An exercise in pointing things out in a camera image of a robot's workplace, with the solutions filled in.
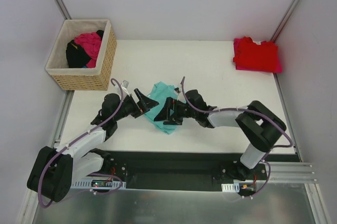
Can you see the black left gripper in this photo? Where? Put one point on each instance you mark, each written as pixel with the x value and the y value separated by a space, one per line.
pixel 136 105

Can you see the right aluminium frame post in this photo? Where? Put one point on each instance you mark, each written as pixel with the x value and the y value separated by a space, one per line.
pixel 285 19

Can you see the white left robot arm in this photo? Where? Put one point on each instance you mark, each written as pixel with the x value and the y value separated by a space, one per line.
pixel 56 169

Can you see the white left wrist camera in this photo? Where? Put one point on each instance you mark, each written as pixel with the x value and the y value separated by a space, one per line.
pixel 124 86

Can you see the right white cable duct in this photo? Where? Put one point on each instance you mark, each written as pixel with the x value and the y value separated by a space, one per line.
pixel 231 188

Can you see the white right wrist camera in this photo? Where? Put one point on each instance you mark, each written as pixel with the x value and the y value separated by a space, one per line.
pixel 178 93

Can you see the left white cable duct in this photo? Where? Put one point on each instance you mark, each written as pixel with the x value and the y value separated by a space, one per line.
pixel 99 184

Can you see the magenta t shirt in basket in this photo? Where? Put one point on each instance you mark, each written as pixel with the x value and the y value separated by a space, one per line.
pixel 91 43

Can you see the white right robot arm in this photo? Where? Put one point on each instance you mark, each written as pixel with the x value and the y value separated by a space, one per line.
pixel 260 126

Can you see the red t shirt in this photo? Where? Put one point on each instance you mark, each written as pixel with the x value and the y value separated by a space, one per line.
pixel 256 55

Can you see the wicker basket with liner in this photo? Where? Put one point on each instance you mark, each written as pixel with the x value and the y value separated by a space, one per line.
pixel 96 78

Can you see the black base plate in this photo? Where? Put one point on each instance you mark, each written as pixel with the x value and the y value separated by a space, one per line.
pixel 178 170

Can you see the teal t shirt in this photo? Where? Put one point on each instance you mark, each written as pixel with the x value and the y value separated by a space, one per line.
pixel 160 92

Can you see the black t shirt in basket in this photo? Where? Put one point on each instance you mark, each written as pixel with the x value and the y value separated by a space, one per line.
pixel 75 55

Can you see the white cable duct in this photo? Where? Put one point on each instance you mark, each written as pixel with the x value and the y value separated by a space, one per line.
pixel 231 188
pixel 99 184

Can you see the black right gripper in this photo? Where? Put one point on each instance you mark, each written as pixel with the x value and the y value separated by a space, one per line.
pixel 174 111

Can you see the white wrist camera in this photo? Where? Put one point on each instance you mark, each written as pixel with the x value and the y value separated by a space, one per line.
pixel 178 93
pixel 124 86

